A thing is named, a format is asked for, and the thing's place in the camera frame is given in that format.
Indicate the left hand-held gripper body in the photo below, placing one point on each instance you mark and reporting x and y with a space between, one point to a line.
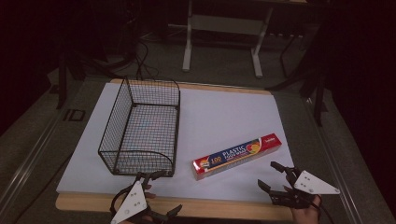
134 200

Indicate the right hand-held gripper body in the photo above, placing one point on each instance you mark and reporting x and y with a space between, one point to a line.
311 185

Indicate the red and blue wrap box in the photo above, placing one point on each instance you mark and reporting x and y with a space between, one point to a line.
236 156

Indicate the person's left hand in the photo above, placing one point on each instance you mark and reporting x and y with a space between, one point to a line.
150 195

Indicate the person's right hand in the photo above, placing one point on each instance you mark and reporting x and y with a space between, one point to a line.
306 214

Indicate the white paper mat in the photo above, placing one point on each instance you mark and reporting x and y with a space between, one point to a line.
224 118

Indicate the black metal stand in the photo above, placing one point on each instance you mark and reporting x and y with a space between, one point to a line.
317 93

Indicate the grey metal rail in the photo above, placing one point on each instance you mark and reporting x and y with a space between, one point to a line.
339 161
28 158

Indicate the black floor bracket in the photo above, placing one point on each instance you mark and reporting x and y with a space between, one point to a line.
74 115

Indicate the white metal table frame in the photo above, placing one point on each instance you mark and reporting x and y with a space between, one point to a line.
186 46

